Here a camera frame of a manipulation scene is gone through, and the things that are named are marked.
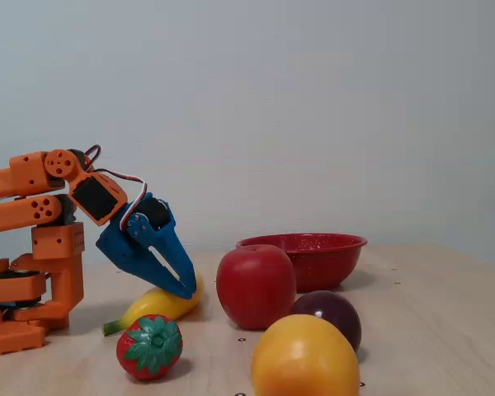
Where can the red speckled bowl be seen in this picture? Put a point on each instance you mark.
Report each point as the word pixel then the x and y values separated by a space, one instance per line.
pixel 326 260

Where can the orange toy citrus fruit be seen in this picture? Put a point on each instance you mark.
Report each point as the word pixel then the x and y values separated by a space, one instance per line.
pixel 305 359

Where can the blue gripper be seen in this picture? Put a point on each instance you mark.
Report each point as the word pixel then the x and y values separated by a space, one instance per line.
pixel 121 247

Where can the red toy apple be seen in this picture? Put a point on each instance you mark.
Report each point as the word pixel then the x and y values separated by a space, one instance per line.
pixel 253 286

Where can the yellow toy banana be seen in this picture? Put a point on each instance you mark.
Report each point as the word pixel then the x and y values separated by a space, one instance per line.
pixel 156 303

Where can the red toy strawberry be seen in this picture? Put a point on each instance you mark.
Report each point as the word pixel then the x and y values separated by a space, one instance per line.
pixel 150 348

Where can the dark purple toy plum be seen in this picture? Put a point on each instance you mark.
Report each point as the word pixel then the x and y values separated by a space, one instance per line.
pixel 334 315

